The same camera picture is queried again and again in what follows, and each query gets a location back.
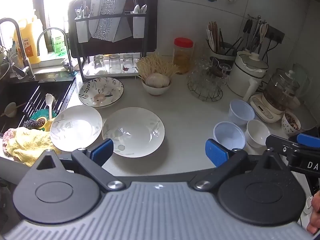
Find hanging kitchen utensils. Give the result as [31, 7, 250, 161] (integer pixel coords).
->
[241, 14, 270, 53]

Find white plate with grey leaves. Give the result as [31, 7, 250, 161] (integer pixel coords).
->
[50, 105, 103, 152]

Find floral plate with dark rim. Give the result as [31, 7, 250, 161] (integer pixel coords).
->
[78, 77, 124, 108]

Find dark brown cutting board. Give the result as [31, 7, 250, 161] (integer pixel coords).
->
[68, 0, 158, 58]

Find black kitchen sink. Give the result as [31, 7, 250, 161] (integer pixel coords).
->
[0, 76, 77, 137]

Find white deep plate with leaves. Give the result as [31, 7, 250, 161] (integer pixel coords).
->
[102, 107, 165, 158]

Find white electric cooking pot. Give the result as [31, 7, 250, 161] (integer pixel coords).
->
[227, 51, 269, 102]

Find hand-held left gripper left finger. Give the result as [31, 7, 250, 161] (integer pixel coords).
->
[36, 138, 125, 192]

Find white utensil holder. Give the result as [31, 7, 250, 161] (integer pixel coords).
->
[76, 19, 89, 43]
[132, 13, 146, 39]

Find translucent plastic bowl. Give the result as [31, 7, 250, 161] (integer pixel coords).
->
[213, 122, 246, 152]
[228, 99, 255, 127]

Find white drip tray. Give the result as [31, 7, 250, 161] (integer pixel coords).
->
[84, 59, 140, 79]

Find yellow dish cloth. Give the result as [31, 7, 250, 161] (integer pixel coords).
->
[2, 127, 62, 167]

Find grey pull-down faucet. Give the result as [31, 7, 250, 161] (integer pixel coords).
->
[0, 17, 36, 80]

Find red lid plastic jar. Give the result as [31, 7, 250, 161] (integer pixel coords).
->
[173, 37, 194, 75]

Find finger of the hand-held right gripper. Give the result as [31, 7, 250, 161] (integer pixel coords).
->
[289, 133, 320, 147]
[265, 135, 320, 173]

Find yellow detergent bottle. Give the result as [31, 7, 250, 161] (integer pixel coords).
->
[14, 17, 44, 65]

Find halved red onion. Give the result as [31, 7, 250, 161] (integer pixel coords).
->
[145, 72, 170, 88]

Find glass health kettle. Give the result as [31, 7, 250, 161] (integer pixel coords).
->
[249, 69, 301, 123]

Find clear drinking glass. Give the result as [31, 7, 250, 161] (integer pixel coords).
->
[93, 54, 106, 74]
[108, 54, 122, 74]

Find chrome gooseneck faucet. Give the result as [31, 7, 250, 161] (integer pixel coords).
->
[37, 27, 77, 76]

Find person's right hand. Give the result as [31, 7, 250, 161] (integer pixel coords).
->
[307, 190, 320, 235]

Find small leaf print bowl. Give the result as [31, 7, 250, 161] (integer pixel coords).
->
[281, 111, 302, 135]

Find white ceramic bowl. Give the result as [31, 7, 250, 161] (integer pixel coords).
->
[245, 119, 271, 148]

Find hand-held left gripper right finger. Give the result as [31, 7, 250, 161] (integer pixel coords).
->
[192, 139, 288, 192]

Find white plastic spoon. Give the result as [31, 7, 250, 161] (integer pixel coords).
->
[45, 94, 56, 120]

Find round wire cup rack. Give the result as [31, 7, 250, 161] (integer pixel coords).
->
[187, 79, 223, 102]

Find black dish rack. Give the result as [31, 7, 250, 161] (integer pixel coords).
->
[68, 0, 158, 80]

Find roll-up sink drain rack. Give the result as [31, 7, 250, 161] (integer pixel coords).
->
[22, 82, 73, 117]

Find clear lidded container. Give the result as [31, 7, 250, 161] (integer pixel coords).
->
[291, 64, 313, 99]

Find teal and yellow scrubber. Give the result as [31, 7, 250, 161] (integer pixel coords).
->
[30, 109, 55, 131]

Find dark steel wool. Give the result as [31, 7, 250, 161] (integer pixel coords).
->
[24, 119, 45, 130]

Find black wall outlet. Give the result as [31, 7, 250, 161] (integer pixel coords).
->
[265, 27, 285, 43]

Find white bowl with brown foot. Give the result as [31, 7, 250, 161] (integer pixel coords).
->
[142, 79, 172, 96]

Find green label bottle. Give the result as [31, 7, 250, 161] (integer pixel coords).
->
[51, 29, 68, 54]

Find textured glass tray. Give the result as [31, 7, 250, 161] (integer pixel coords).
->
[88, 0, 130, 43]

